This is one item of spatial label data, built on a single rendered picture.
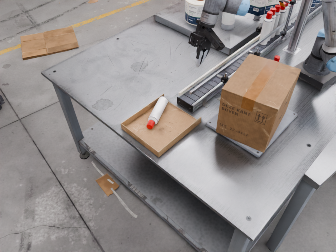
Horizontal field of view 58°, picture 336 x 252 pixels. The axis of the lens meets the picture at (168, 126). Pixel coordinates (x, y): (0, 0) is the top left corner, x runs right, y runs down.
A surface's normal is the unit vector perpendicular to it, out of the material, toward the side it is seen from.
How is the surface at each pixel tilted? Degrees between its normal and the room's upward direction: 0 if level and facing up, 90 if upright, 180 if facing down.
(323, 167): 0
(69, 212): 0
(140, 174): 1
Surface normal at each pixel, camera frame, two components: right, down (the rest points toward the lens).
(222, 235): -0.04, -0.72
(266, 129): -0.54, 0.62
